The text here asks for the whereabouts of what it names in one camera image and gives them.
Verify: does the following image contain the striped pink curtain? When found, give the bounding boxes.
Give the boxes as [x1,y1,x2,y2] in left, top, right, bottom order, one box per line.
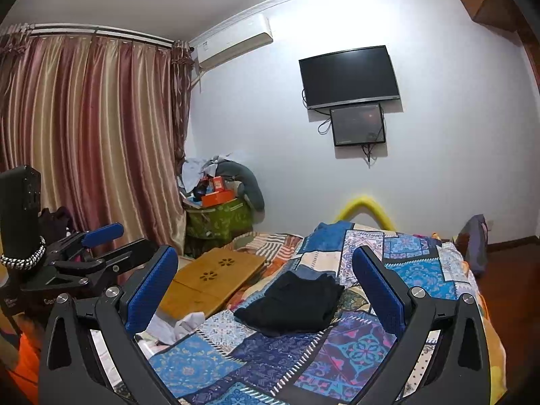
[0,25,195,271]

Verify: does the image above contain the dark cloth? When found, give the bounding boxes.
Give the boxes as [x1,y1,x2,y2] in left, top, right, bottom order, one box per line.
[40,207,75,238]

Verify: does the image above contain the green patterned box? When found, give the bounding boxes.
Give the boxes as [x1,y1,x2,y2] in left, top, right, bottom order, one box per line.
[186,199,254,242]

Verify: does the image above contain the wooden lap desk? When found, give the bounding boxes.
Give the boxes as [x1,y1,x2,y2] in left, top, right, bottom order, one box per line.
[161,247,267,320]

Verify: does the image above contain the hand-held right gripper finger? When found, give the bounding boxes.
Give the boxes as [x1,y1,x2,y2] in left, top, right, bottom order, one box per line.
[54,238,160,290]
[46,222,126,259]

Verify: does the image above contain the white crumpled cloth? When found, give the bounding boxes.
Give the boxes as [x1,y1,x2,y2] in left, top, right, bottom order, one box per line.
[147,310,207,345]

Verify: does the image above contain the flat orange box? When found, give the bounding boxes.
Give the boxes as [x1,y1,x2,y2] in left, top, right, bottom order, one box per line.
[200,190,235,208]

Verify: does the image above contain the orange striped blanket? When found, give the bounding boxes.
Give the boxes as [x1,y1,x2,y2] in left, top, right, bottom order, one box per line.
[225,232,305,271]

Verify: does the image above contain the black wall television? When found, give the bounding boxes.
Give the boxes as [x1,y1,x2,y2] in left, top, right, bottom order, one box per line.
[299,45,401,111]

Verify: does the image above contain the black white braided cord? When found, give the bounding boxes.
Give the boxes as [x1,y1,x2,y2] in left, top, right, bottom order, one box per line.
[0,237,46,269]

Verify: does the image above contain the black pants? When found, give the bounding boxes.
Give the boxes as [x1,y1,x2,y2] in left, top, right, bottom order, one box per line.
[233,271,345,338]

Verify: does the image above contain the orange cloth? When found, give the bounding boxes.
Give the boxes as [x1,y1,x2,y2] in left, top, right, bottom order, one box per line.
[0,316,43,405]

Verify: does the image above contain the pale crumpled bag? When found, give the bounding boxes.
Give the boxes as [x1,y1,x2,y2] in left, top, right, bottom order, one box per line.
[181,154,225,195]

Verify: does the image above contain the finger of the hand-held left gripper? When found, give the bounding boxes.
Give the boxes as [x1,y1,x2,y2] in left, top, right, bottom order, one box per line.
[39,246,180,405]
[351,246,493,405]

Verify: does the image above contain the blue patchwork blanket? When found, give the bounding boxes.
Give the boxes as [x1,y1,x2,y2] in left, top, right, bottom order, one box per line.
[137,219,486,405]

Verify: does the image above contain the white air conditioner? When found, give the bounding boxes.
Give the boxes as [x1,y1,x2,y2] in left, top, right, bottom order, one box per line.
[192,13,274,73]

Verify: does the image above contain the grey purple bag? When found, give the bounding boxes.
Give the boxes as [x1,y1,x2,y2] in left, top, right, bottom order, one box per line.
[456,214,492,277]

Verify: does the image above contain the curtain rod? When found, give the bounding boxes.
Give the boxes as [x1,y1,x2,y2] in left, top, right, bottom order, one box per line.
[0,23,176,48]

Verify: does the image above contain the small black monitor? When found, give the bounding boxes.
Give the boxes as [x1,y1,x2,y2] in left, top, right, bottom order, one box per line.
[330,103,387,147]

